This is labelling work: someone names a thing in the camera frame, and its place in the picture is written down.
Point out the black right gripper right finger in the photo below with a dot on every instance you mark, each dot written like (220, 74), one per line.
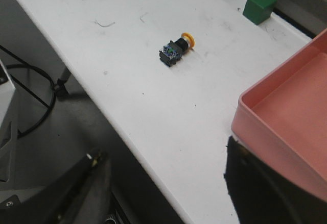
(260, 195)

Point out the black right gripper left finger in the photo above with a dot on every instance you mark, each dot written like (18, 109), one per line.
(81, 195)

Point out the yellow mushroom push button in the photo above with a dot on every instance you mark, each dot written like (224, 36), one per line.
(174, 50)

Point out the pink plastic bin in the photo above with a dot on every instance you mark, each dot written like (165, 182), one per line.
(282, 118)

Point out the table leg with clamp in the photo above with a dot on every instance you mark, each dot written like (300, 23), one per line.
(59, 87)

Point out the green cube block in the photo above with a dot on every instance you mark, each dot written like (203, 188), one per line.
(257, 11)

